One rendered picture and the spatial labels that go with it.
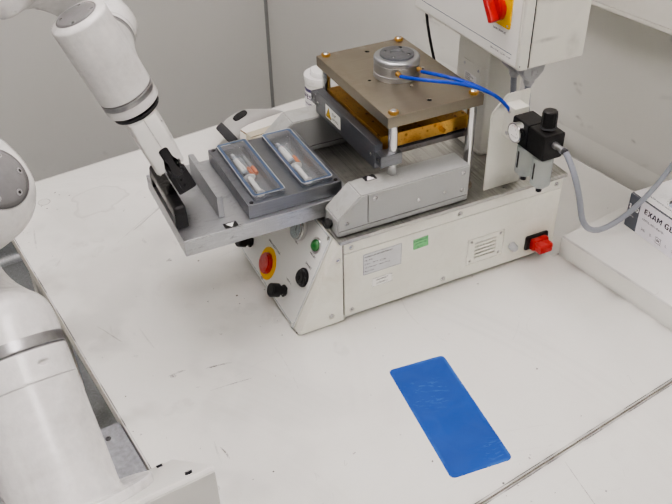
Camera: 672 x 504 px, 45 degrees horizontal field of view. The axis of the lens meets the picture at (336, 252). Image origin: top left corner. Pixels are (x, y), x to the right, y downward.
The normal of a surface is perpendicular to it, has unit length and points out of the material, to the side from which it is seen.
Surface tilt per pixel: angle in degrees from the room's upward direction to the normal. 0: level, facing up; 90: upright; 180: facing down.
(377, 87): 0
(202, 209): 0
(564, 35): 90
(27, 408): 45
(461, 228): 90
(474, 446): 0
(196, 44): 90
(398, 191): 90
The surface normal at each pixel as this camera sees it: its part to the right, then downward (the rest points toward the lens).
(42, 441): 0.30, -0.19
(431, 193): 0.44, 0.54
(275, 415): -0.02, -0.79
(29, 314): 0.70, -0.40
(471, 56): -0.90, 0.28
